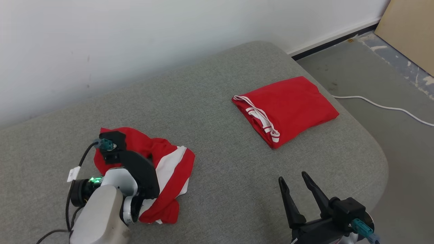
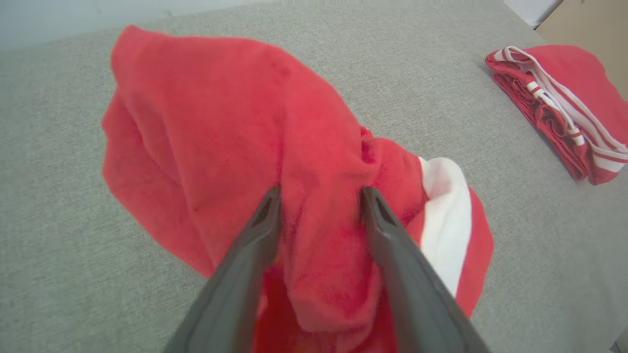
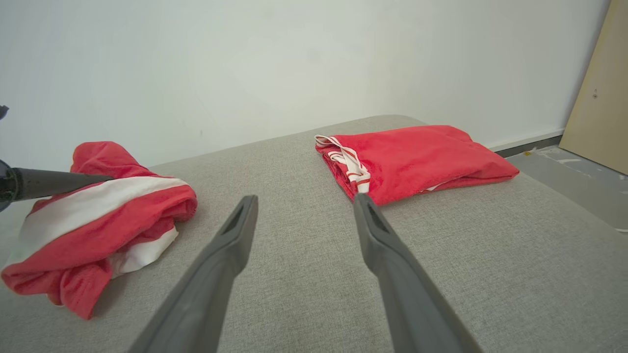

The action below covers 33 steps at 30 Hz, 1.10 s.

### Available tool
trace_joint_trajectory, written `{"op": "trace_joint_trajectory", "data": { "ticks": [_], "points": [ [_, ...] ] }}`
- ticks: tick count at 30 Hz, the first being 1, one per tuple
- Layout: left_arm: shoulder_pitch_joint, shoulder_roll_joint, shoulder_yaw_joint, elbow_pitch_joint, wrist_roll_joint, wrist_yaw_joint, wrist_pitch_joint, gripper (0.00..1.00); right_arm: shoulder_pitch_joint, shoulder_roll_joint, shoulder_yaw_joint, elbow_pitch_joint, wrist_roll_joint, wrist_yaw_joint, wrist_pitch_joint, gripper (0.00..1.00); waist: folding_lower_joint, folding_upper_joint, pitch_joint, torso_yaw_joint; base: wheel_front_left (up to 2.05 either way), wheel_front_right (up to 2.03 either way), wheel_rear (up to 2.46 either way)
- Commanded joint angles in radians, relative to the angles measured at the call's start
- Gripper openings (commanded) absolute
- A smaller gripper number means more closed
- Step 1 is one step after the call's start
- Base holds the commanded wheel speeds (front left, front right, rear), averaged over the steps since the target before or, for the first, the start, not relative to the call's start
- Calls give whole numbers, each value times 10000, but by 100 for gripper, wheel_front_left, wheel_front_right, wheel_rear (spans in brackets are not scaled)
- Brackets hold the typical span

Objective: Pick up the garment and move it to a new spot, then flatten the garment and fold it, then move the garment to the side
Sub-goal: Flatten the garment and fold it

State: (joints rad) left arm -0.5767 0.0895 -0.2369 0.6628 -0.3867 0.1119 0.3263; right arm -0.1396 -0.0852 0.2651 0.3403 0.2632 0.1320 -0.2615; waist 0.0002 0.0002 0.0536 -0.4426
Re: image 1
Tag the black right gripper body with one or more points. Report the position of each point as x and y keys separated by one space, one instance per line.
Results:
x=315 y=232

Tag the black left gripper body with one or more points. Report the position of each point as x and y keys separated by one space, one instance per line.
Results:
x=142 y=173

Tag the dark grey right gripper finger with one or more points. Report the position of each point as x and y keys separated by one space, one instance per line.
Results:
x=318 y=196
x=291 y=206

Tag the red and white striped garment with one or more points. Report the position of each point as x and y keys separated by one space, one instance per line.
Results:
x=173 y=166

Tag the red jersey with number print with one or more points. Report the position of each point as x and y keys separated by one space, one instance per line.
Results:
x=291 y=105

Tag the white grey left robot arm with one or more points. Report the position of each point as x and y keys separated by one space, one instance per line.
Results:
x=98 y=217

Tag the black baseboard strip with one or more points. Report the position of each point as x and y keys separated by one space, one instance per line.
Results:
x=335 y=41

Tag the beige wooden board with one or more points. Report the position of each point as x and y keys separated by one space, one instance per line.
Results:
x=410 y=30

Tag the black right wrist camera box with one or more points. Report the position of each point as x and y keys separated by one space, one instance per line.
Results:
x=347 y=208

